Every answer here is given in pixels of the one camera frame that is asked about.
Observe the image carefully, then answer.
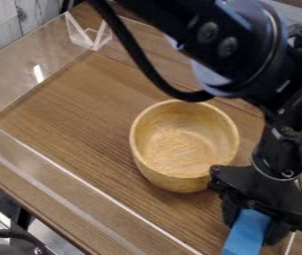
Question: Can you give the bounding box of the black cable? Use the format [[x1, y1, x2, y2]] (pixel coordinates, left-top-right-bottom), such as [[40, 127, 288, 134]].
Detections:
[[88, 0, 217, 104]]

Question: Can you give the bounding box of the wooden brown bowl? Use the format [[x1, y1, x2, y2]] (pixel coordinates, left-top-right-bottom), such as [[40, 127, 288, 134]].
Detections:
[[130, 100, 239, 193]]

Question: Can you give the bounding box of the clear acrylic tray wall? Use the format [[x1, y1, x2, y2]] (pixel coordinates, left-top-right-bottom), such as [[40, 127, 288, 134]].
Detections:
[[0, 5, 264, 255]]

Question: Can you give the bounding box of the black metal stand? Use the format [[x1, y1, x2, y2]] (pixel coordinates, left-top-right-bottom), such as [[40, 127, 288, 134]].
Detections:
[[0, 209, 51, 255]]

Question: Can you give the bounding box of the blue block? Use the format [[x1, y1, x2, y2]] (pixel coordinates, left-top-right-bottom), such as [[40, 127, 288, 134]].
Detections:
[[221, 209, 272, 255]]

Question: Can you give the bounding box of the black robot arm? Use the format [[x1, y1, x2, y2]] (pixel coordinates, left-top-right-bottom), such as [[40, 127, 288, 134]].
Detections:
[[88, 0, 302, 245]]

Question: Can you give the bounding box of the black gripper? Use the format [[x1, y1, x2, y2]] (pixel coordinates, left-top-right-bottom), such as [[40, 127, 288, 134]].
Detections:
[[207, 165, 302, 246]]

